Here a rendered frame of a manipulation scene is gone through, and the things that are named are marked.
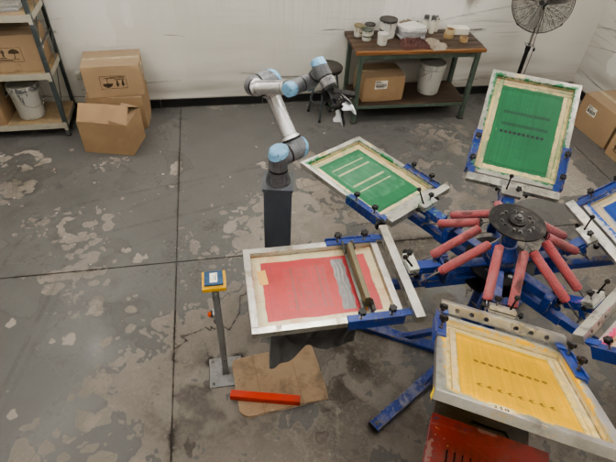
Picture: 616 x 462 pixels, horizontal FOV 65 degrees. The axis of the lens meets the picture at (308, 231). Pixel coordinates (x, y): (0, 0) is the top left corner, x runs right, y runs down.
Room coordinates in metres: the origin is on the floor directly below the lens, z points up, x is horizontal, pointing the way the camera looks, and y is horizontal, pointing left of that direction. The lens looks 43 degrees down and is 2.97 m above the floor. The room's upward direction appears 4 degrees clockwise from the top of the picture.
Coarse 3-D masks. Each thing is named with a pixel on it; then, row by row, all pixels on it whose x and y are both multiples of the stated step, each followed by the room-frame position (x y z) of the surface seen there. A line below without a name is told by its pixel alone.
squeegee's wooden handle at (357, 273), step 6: (348, 246) 1.94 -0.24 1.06; (348, 252) 1.91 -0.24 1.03; (354, 252) 1.89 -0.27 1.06; (348, 258) 1.89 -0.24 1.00; (354, 258) 1.84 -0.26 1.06; (354, 264) 1.80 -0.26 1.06; (354, 270) 1.78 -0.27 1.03; (360, 270) 1.75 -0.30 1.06; (354, 276) 1.77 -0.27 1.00; (360, 276) 1.71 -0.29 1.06; (360, 282) 1.67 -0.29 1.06; (360, 288) 1.65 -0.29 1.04; (366, 288) 1.63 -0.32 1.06; (360, 294) 1.64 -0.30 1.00; (366, 294) 1.59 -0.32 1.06; (366, 300) 1.57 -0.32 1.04; (366, 306) 1.57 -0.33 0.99
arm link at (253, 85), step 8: (248, 80) 2.47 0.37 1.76; (256, 80) 2.45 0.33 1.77; (264, 80) 2.41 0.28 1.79; (272, 80) 2.36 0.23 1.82; (280, 80) 2.31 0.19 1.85; (288, 80) 2.27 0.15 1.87; (296, 80) 2.25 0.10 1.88; (304, 80) 2.27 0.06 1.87; (248, 88) 2.42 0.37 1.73; (256, 88) 2.39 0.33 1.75; (264, 88) 2.35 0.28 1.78; (272, 88) 2.30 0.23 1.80; (280, 88) 2.26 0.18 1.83; (288, 88) 2.19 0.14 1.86; (296, 88) 2.21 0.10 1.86; (304, 88) 2.25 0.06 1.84; (288, 96) 2.20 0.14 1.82
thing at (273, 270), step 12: (264, 264) 1.85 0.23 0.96; (276, 264) 1.86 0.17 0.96; (288, 264) 1.86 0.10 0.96; (300, 264) 1.87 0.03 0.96; (312, 264) 1.88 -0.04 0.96; (324, 264) 1.88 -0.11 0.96; (360, 264) 1.90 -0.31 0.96; (276, 276) 1.77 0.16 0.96; (348, 276) 1.80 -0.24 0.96; (264, 288) 1.68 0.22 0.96; (276, 288) 1.68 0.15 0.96
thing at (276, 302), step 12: (336, 288) 1.71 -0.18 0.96; (372, 288) 1.73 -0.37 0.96; (276, 300) 1.60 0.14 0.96; (336, 300) 1.63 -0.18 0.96; (276, 312) 1.52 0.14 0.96; (288, 312) 1.53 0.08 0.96; (300, 312) 1.53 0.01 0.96; (312, 312) 1.54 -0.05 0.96; (324, 312) 1.54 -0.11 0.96; (336, 312) 1.55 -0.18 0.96; (348, 312) 1.55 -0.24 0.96
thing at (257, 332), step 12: (252, 252) 1.91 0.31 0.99; (264, 252) 1.91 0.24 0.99; (276, 252) 1.93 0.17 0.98; (288, 252) 1.94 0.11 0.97; (300, 252) 1.96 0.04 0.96; (372, 252) 1.99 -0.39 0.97; (384, 264) 1.88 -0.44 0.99; (252, 276) 1.73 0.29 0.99; (384, 276) 1.79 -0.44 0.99; (252, 288) 1.64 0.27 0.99; (252, 300) 1.56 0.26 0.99; (396, 300) 1.62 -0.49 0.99; (252, 312) 1.49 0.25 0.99; (252, 324) 1.41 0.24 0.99; (288, 324) 1.42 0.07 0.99; (300, 324) 1.43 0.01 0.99; (312, 324) 1.43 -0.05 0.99; (324, 324) 1.44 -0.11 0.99; (336, 324) 1.45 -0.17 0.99; (252, 336) 1.35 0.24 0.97; (264, 336) 1.37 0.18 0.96
